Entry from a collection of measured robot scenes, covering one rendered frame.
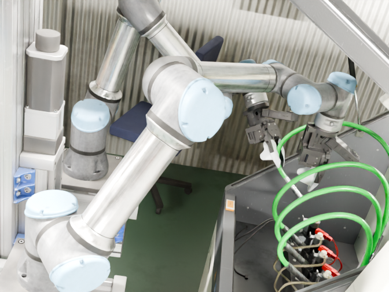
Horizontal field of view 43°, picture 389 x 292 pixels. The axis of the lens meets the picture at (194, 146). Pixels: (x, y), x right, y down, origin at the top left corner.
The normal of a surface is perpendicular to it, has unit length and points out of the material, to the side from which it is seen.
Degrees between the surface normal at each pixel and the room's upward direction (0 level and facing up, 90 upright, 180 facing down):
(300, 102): 90
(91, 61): 90
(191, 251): 0
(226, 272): 0
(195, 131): 84
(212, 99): 84
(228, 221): 0
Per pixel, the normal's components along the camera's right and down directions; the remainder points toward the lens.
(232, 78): 0.60, 0.16
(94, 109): 0.18, -0.79
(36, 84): 0.00, 0.49
